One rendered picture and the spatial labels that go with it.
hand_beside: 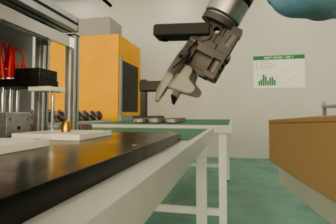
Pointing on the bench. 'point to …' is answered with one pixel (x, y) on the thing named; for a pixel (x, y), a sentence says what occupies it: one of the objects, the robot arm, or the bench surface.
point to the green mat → (186, 135)
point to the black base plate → (69, 170)
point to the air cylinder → (13, 123)
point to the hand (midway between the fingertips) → (162, 101)
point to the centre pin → (66, 126)
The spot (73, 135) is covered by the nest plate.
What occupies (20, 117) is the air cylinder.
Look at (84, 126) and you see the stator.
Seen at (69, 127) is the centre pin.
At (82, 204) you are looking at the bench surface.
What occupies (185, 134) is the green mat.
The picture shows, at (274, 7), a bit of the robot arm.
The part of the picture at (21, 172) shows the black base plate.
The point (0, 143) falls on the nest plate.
